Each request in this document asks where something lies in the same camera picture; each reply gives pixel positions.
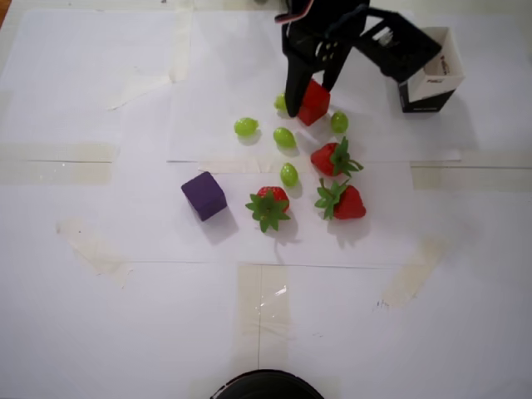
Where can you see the green plastic grape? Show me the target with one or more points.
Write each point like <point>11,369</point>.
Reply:
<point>284,137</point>
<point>339,121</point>
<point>289,174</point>
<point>280,102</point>
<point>245,127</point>

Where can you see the red cube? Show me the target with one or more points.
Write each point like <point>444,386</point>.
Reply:
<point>316,104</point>

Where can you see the purple cube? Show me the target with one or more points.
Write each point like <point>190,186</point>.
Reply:
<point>203,195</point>

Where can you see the black round base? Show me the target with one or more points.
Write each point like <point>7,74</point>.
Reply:
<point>266,388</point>

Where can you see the beige masking tape strip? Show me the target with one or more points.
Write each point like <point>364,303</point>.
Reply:
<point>469,178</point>
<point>180,45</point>
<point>411,274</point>
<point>91,249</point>

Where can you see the clear glossy tape strip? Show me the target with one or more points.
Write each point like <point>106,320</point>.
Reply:
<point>54,166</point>
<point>259,307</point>

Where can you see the red plastic strawberry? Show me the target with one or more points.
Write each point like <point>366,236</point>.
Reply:
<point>268,208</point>
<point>349,203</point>
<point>326,160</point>

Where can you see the white and black carton box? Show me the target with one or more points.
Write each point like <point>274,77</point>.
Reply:
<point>428,101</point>

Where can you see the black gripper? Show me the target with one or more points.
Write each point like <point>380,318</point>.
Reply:
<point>312,39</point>

